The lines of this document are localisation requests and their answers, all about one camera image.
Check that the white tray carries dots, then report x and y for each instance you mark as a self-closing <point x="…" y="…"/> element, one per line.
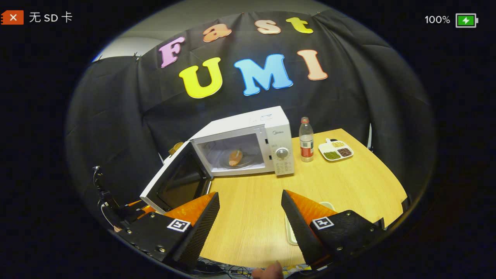
<point x="290" y="232"/>

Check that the white microwave oven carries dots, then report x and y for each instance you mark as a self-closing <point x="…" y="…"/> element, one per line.
<point x="271" y="131"/>

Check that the orange bread roll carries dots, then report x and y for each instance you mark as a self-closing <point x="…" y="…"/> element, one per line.
<point x="235" y="157"/>

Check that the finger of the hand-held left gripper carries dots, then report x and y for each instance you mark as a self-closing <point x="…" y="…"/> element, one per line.
<point x="135" y="211"/>

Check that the brown toast slice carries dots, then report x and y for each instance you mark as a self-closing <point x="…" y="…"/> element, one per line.
<point x="176" y="148"/>

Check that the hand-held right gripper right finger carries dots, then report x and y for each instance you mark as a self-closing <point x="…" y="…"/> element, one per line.
<point x="304" y="232"/>

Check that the black backdrop cloth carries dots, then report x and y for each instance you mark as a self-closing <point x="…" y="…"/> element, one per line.
<point x="108" y="108"/>

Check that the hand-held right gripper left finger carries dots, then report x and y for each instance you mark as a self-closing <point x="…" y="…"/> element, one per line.
<point x="197" y="236"/>

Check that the white divided snack dish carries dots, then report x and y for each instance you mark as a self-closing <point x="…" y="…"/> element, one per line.
<point x="335" y="150"/>

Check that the clear plastic bottle red label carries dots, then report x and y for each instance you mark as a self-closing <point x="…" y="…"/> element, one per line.
<point x="306" y="143"/>

